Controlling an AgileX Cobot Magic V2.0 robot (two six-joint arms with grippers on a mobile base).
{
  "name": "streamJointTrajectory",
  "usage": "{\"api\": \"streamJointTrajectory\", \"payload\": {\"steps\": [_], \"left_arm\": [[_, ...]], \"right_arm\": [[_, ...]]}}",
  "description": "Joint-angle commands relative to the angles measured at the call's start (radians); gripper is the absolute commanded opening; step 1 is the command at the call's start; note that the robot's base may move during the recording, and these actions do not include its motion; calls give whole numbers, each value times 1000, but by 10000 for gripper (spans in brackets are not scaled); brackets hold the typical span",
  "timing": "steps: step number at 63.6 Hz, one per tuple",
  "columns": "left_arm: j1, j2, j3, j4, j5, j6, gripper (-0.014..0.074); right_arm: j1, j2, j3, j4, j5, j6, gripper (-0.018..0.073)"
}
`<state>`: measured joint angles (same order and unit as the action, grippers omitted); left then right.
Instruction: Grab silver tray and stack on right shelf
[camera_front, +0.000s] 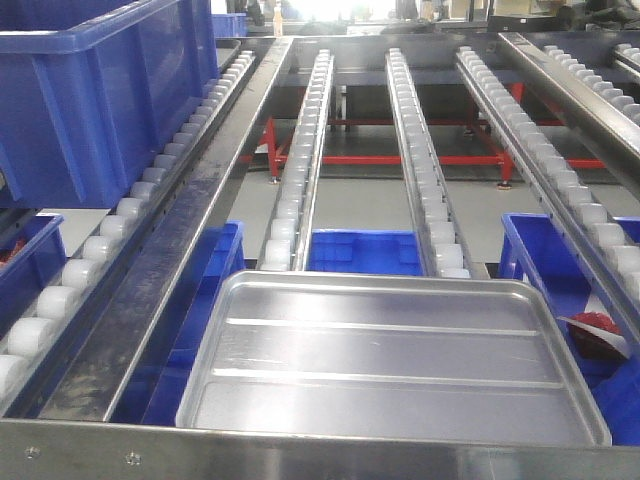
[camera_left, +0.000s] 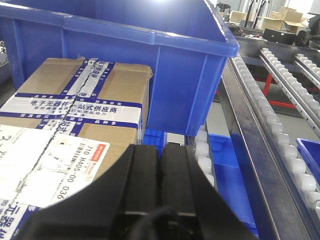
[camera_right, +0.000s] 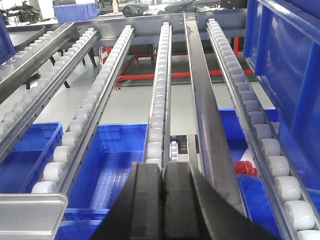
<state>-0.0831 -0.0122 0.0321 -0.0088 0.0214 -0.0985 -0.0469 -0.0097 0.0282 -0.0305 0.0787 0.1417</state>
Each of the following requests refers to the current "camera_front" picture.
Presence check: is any blue bin lower right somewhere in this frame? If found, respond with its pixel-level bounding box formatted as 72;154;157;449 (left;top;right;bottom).
498;213;639;446

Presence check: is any right steel divider bar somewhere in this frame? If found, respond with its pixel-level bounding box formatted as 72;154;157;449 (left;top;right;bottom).
499;32;639;182

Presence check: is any large blue plastic crate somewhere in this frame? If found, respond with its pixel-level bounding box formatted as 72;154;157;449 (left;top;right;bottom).
1;0;217;208

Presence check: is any far left roller track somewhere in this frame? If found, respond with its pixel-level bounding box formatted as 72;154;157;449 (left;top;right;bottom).
1;50;255;410

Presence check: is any blue bin lower left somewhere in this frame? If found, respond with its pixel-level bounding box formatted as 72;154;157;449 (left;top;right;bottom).
1;214;67;336

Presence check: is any red steel floor frame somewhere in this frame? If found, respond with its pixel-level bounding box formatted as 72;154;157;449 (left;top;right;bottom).
256;83;608;189

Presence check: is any blue bin under tray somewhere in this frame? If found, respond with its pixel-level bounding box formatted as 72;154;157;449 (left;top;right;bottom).
111;221;245;426

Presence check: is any front steel shelf rail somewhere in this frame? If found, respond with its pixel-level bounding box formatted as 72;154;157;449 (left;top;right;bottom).
1;419;639;479

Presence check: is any blue bin lower centre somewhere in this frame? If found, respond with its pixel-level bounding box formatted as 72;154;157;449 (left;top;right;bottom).
307;229;423;276

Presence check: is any roller track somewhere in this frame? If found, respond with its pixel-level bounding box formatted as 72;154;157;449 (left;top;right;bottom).
257;49;334;271
385;48;474;279
1;50;255;410
456;46;639;325
543;45;639;125

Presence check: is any red and white packet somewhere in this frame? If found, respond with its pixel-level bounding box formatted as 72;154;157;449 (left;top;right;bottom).
557;311;631;361

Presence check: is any centre right roller track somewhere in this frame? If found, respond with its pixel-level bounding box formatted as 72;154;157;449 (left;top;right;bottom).
456;46;639;325

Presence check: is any centre left roller track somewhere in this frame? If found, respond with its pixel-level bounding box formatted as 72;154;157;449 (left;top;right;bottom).
257;49;334;271

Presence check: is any small silver ribbed tray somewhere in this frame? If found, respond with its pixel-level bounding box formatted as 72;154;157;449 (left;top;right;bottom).
175;271;612;446

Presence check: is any far right roller track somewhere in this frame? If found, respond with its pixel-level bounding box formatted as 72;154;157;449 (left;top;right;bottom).
543;45;639;125

